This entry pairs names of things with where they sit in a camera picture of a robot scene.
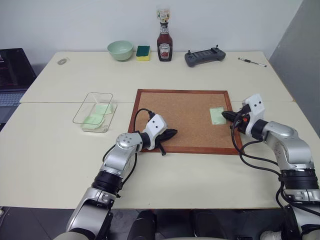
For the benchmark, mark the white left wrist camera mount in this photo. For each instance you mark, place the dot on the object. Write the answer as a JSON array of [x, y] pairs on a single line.
[[156, 125]]

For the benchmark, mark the wood framed cork board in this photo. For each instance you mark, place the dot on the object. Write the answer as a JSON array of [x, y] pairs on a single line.
[[187, 117]]

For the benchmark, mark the beige robot torso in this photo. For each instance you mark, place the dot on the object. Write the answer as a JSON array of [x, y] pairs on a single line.
[[75, 236]]

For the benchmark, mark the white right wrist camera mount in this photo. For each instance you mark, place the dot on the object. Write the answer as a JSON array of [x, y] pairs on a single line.
[[256, 106]]

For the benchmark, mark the black and silver pen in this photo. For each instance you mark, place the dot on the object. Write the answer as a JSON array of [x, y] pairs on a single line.
[[251, 61]]

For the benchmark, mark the green and yellow sponge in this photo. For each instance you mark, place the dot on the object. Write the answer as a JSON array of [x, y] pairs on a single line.
[[143, 51]]

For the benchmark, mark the dark rounded shape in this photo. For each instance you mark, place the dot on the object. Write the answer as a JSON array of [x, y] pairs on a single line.
[[143, 225]]

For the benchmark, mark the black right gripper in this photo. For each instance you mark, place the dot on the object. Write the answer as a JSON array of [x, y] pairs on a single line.
[[241, 122]]

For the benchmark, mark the grey handheld controller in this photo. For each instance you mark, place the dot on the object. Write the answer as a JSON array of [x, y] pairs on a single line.
[[203, 57]]

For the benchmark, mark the dark laptop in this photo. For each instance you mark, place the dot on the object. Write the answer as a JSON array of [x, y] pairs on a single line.
[[13, 72]]

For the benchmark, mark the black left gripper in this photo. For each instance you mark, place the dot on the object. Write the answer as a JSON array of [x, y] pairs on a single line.
[[161, 140]]

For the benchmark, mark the small clear tape roll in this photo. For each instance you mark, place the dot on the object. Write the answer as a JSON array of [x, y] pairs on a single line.
[[63, 61]]

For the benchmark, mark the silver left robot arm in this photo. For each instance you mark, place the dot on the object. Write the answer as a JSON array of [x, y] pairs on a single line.
[[117, 162]]

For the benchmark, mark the ketchup bottle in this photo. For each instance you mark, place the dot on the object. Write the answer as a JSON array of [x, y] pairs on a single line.
[[165, 47]]

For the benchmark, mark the white rounded robot part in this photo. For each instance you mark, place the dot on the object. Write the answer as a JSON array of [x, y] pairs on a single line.
[[271, 235]]

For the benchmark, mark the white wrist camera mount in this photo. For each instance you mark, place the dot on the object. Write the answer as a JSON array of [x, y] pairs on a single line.
[[156, 125], [256, 106]]

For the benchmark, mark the clear plastic box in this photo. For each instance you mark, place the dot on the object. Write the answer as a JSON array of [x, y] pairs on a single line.
[[86, 125]]

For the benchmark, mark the pale green bowl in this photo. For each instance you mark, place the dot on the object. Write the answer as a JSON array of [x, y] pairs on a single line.
[[120, 52]]

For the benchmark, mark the clear cup with small items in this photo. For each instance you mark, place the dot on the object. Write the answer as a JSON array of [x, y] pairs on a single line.
[[163, 12]]

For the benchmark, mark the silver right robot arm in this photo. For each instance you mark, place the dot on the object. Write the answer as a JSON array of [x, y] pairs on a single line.
[[287, 142]]

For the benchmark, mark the green sticky note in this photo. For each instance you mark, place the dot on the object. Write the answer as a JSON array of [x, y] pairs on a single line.
[[216, 115], [103, 109], [92, 121]]

